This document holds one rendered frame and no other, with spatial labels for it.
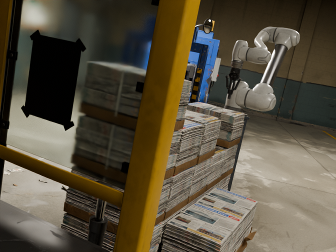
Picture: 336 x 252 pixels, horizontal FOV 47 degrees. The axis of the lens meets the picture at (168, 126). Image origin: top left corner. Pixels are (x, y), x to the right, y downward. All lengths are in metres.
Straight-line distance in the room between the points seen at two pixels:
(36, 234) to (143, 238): 0.32
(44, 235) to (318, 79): 11.43
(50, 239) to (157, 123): 0.46
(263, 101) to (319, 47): 9.25
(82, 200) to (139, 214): 0.60
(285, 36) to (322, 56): 8.94
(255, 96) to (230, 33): 8.87
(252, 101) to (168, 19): 2.08
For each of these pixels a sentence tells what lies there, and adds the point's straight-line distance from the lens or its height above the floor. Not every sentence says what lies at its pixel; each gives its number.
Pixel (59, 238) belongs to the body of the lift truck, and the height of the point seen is 0.80.
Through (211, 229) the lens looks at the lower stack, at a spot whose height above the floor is 0.60.
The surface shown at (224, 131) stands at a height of 0.94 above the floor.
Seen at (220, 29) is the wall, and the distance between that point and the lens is 11.92.
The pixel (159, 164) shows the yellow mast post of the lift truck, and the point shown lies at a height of 1.06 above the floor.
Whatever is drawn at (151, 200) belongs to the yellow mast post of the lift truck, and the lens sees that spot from 1.18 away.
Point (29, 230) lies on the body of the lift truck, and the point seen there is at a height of 0.80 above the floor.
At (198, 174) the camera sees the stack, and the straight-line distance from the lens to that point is 2.16.
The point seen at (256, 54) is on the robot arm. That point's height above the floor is 1.50.
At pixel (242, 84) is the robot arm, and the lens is 3.17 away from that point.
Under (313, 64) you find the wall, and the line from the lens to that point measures 12.22.
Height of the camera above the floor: 1.39
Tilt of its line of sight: 11 degrees down
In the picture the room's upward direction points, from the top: 11 degrees clockwise
